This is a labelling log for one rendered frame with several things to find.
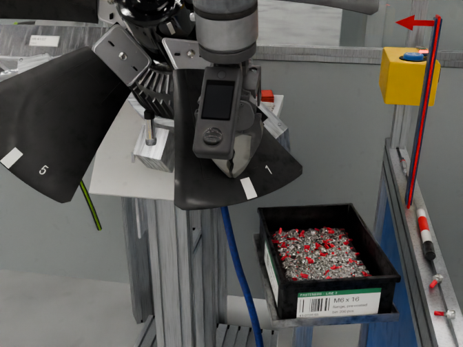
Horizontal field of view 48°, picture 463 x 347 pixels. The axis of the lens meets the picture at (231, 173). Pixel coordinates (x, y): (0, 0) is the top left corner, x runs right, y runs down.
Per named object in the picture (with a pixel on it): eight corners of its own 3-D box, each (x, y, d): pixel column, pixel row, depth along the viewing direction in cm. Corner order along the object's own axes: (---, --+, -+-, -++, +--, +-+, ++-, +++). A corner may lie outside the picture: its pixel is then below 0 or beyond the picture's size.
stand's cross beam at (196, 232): (187, 239, 143) (187, 226, 141) (202, 240, 142) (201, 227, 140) (168, 279, 126) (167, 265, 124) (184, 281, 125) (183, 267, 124)
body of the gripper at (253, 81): (263, 101, 74) (263, 23, 66) (255, 138, 68) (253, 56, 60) (211, 98, 75) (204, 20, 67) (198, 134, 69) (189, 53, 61)
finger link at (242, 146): (258, 158, 79) (257, 107, 73) (252, 184, 75) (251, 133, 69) (238, 156, 80) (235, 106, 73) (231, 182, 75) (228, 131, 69)
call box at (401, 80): (377, 90, 123) (382, 45, 118) (421, 92, 121) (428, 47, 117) (383, 111, 108) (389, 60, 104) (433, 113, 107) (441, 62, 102)
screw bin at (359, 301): (255, 241, 91) (257, 206, 89) (348, 236, 93) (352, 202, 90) (278, 326, 72) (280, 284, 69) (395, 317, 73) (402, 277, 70)
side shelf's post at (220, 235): (215, 329, 188) (212, 110, 153) (227, 330, 187) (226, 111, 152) (213, 337, 184) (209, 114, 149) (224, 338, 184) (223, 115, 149)
